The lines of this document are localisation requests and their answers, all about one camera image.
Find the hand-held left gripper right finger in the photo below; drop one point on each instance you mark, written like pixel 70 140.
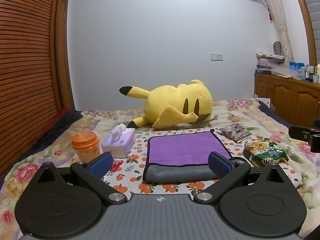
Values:
pixel 220 164

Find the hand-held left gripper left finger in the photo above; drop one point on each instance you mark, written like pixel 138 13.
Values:
pixel 101 165

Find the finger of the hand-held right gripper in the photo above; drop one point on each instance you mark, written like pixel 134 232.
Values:
pixel 302 133

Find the purple and grey towel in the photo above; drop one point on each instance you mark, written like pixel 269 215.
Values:
pixel 185 147

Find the small red packet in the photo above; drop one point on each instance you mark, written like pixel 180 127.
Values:
pixel 116 165

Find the orange lidded cup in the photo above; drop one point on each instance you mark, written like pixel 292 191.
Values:
pixel 85 146

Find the tissue box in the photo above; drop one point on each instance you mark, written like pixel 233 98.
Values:
pixel 120 143

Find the white orange-print cloth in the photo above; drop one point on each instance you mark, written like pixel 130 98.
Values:
pixel 135 165

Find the purple snack packet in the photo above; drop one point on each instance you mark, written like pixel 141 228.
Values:
pixel 235 131

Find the wooden cabinet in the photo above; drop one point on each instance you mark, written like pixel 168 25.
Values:
pixel 290 97

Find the green snack packet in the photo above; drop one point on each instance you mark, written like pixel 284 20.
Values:
pixel 265 153

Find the white box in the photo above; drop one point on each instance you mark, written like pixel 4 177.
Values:
pixel 263 101

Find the floral bed blanket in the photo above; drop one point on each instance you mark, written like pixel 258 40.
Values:
pixel 42 150

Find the dark blue blanket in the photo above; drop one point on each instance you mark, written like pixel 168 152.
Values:
pixel 53 126

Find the group of bottles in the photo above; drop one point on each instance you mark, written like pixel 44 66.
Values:
pixel 308 72

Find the yellow plush toy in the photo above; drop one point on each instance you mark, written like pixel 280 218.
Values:
pixel 175 105

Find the stack of magazines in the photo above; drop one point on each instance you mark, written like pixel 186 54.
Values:
pixel 267 61

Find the grey fan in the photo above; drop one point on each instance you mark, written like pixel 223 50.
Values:
pixel 277 48

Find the beige curtain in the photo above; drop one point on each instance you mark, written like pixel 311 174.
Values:
pixel 277 17

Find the wooden slatted wardrobe door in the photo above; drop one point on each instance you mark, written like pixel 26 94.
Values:
pixel 25 62

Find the white wall switch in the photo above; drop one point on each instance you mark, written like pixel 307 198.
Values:
pixel 216 56

